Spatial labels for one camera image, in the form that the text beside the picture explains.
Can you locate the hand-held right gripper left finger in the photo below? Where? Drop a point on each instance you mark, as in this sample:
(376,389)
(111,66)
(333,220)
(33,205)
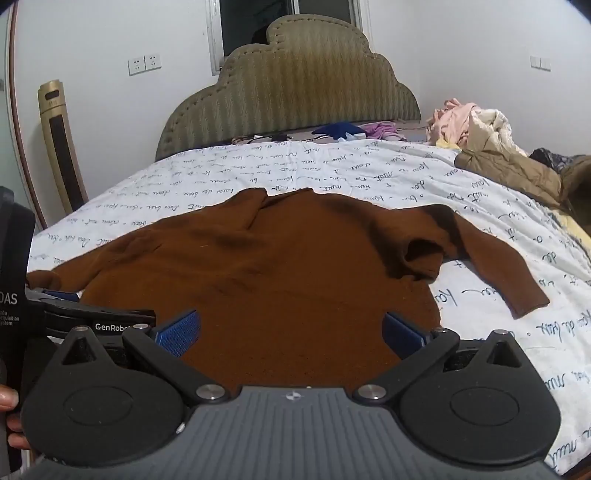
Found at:
(178,332)

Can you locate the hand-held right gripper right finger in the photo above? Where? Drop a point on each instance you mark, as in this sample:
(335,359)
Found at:
(404,333)

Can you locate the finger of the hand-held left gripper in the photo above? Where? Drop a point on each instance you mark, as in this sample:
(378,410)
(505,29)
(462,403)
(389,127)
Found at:
(101,323)
(55,294)

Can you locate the brown knit sweater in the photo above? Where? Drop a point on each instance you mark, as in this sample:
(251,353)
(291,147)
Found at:
(277,267)

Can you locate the person's left hand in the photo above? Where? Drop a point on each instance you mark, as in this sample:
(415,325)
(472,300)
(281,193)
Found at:
(8,398)

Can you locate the gold tower heater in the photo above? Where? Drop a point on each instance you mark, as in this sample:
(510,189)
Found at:
(60,147)

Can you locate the white printed blanket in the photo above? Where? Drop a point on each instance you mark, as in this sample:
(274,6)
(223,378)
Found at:
(485,194)

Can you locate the khaki padded jacket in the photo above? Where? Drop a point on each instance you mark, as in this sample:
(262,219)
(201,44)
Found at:
(512,173)

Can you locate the yellow cloth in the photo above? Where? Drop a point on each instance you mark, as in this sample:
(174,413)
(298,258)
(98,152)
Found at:
(448,144)

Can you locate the purple cloth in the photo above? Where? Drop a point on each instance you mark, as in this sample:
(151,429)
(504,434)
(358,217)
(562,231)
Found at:
(385,130)

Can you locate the blue cloth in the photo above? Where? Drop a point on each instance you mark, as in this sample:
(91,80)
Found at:
(337,128)

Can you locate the cream padded jacket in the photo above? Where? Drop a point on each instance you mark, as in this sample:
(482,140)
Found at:
(494,131)

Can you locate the dark patterned cloth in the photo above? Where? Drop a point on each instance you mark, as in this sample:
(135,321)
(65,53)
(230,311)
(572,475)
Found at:
(551,159)

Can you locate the olive padded headboard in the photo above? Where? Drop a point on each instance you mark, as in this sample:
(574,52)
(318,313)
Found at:
(295,87)

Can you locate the white wall socket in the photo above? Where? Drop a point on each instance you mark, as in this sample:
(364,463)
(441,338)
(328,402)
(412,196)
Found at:
(153,62)
(136,66)

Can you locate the white light switch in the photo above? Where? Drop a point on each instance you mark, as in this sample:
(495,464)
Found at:
(540,63)

